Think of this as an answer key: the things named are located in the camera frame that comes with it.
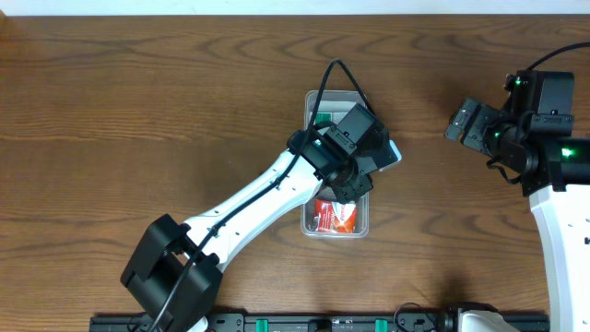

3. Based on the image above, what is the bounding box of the white green medicine box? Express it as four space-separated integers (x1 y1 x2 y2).
313 112 347 126

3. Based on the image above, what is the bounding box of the black mounting rail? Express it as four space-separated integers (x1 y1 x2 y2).
89 311 552 332

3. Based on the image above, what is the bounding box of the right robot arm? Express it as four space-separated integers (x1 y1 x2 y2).
445 97 589 331

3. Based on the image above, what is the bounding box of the red Panadol box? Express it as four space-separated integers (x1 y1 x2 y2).
310 199 357 234

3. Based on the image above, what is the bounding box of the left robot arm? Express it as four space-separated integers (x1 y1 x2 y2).
121 125 389 331

